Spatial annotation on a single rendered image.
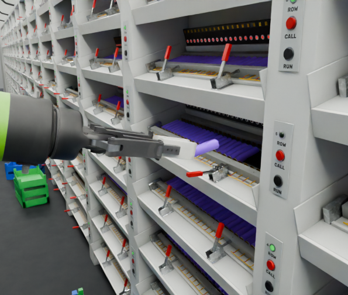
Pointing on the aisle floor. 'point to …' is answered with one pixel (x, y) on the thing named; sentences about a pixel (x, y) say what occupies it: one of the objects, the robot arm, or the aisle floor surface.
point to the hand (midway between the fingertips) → (174, 147)
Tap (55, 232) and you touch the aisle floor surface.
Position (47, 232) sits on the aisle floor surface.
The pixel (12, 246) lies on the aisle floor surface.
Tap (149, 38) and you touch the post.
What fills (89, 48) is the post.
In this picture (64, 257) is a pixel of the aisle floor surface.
